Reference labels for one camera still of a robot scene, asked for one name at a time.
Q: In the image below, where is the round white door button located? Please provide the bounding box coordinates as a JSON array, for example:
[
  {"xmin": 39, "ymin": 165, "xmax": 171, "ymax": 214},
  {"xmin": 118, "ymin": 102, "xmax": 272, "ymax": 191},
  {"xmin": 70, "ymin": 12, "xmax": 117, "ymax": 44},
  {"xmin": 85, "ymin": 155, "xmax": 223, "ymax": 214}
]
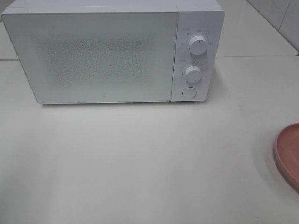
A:
[{"xmin": 182, "ymin": 87, "xmax": 197, "ymax": 99}]

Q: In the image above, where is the white timer knob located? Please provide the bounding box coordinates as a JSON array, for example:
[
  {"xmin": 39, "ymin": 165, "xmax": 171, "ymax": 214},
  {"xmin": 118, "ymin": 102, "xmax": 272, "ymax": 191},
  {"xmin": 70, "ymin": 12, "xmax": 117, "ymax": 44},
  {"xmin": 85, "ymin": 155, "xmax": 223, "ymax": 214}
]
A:
[{"xmin": 185, "ymin": 66, "xmax": 202, "ymax": 83}]

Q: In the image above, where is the white microwave door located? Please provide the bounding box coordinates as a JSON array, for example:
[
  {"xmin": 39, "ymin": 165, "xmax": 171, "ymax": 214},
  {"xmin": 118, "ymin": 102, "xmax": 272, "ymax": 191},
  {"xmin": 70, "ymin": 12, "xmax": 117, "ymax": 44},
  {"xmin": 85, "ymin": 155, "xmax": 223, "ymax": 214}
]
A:
[{"xmin": 3, "ymin": 13, "xmax": 178, "ymax": 104}]

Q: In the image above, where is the pink round plate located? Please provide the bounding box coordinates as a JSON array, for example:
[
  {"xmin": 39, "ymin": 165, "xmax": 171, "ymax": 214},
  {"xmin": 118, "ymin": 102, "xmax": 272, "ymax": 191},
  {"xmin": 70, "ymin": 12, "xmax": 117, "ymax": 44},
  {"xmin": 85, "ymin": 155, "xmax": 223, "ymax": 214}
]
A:
[{"xmin": 273, "ymin": 123, "xmax": 299, "ymax": 191}]

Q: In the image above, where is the white microwave oven body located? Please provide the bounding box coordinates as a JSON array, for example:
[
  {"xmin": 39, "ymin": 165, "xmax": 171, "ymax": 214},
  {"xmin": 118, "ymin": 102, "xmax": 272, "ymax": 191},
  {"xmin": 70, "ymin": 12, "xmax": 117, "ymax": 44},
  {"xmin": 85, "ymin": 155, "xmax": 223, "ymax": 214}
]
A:
[{"xmin": 1, "ymin": 0, "xmax": 225, "ymax": 103}]

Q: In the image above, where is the upper white power knob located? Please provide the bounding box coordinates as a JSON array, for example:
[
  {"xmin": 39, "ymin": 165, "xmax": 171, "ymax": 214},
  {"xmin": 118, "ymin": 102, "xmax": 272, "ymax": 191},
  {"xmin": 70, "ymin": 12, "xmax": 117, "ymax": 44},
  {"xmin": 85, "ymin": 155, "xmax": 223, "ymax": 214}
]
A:
[{"xmin": 188, "ymin": 34, "xmax": 208, "ymax": 56}]

